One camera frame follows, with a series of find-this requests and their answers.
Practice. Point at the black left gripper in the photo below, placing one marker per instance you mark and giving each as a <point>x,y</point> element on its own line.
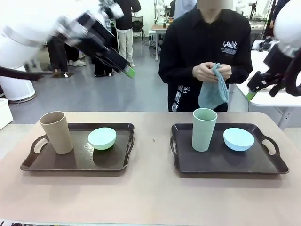
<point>90,31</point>

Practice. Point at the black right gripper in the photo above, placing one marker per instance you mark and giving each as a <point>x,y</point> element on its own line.
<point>261,80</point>

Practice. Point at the teal cloth mat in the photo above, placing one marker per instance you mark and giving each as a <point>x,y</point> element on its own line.
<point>212,94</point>

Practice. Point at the pale green tall cup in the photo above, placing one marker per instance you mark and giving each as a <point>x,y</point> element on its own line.
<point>204,134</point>

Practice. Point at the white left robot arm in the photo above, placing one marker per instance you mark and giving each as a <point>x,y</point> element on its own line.
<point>26,26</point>

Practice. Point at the person's left forearm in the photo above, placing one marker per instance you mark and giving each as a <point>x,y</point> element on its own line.
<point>241,70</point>

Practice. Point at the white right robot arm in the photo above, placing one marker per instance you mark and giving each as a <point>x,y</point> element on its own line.
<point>288,21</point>

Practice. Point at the person's right forearm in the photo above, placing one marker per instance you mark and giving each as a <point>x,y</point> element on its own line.
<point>175,70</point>

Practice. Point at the dark brown tray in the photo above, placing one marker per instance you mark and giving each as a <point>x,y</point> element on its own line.
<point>225,162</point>
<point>77,162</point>

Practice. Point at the person's left hand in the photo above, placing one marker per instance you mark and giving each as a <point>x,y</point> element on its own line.
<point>224,70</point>

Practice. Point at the person's right hand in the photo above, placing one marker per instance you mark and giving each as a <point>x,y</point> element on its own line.
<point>202,70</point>

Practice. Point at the bystander in black trousers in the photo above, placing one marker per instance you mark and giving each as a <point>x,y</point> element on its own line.
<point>101,67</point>

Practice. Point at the white side table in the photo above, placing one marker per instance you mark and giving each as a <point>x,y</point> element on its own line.
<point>265,103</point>

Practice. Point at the bystander in beige trousers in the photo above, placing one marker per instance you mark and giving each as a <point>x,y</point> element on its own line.
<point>123,35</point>

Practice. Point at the black office chair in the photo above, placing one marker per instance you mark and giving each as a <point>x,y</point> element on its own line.
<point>137,27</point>

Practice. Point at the light blue bowl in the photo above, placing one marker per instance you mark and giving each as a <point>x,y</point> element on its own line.
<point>238,141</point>

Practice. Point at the bystander in black clothes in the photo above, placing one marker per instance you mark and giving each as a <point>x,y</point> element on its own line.
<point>57,56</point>

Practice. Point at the wooden background desk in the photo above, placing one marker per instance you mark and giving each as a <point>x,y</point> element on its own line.
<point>158,29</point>

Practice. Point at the person in black shirt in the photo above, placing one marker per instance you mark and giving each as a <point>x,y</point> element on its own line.
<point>202,35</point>

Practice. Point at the mint green bowl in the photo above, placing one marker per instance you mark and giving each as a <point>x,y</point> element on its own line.
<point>102,140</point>

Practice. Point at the beige tall cup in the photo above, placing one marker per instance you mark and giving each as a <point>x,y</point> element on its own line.
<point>57,134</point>

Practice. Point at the bystander in light blue shirt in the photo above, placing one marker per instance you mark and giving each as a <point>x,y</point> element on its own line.
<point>185,8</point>

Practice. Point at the white cylindrical air purifier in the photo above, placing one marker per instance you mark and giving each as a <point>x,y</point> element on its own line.
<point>16,87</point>

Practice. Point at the white box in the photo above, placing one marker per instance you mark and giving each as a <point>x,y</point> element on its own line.
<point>4,113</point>

